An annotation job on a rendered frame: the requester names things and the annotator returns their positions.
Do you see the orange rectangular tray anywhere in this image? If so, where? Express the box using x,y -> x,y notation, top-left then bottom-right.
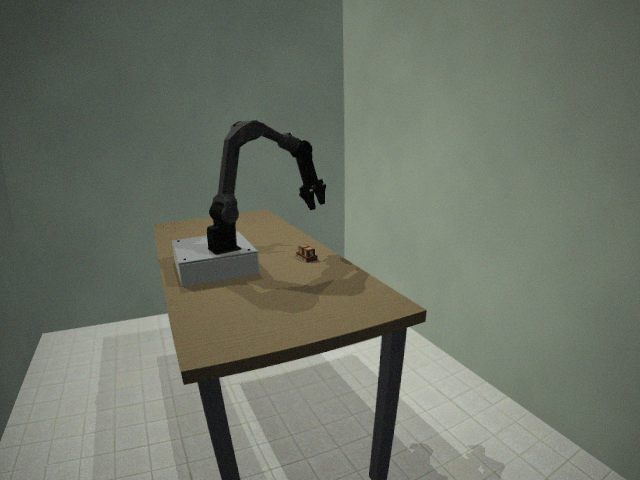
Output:
296,252 -> 318,262

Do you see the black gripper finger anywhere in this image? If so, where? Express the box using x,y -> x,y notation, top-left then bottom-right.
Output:
312,183 -> 326,205
299,189 -> 316,210

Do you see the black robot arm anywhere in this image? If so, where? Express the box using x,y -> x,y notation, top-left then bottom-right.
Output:
207,120 -> 315,255

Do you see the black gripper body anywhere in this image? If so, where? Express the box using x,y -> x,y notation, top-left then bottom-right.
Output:
299,170 -> 324,193

